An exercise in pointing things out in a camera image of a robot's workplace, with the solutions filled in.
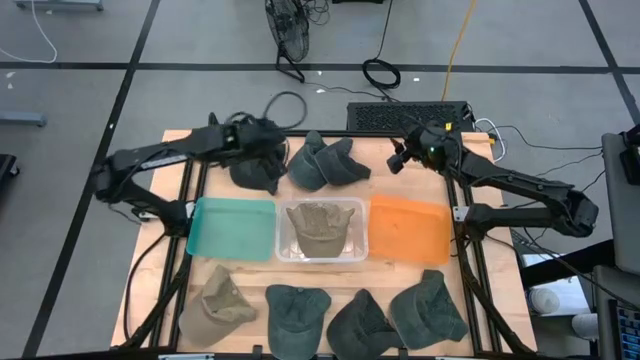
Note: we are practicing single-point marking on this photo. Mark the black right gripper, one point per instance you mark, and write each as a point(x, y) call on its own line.
point(432, 150)

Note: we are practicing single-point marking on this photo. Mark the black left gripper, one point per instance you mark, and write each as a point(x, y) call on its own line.
point(252, 137)

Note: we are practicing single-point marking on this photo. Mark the dark green baseball cap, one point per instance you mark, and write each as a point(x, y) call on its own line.
point(302, 167)
point(427, 312)
point(297, 317)

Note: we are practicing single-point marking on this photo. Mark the clear plastic bin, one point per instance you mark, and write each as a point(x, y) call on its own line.
point(285, 252)

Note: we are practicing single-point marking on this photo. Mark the tan baseball cap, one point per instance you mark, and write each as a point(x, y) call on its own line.
point(215, 310)

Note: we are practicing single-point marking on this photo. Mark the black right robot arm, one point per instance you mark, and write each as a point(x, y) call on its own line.
point(525, 187)

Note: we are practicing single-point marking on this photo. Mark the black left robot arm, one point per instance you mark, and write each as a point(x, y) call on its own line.
point(150, 157)

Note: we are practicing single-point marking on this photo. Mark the black perforated computer case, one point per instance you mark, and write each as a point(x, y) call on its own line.
point(390, 117)

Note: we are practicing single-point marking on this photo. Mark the orange plastic bin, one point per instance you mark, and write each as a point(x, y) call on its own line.
point(410, 230)

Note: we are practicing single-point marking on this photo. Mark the grey folded cloth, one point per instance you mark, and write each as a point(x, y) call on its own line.
point(320, 230)

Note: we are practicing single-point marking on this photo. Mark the teal plastic bin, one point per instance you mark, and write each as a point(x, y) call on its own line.
point(230, 227)

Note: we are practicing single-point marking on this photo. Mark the black floor fan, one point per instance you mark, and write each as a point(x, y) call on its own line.
point(290, 25)

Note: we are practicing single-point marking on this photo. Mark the black table-edge clamp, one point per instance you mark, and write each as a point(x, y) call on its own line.
point(257, 351)
point(402, 352)

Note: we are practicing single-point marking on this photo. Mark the white cylinder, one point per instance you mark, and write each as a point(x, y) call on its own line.
point(544, 300)
point(585, 326)

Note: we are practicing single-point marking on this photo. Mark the black device on panel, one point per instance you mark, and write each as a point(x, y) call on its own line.
point(632, 160)

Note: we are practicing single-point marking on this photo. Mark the grey monitor panel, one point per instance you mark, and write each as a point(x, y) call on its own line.
point(622, 225)

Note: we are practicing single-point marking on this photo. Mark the grey metal desk foot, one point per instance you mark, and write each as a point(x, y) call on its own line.
point(60, 5)
point(22, 119)

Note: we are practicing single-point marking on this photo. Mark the black stand foot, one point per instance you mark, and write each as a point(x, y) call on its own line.
point(6, 167)

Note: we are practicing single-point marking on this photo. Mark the keypad with blue keys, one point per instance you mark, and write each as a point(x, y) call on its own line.
point(629, 332)

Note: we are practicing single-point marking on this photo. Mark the silver metal bracket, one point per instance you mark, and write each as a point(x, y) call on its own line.
point(145, 216)
point(460, 213)

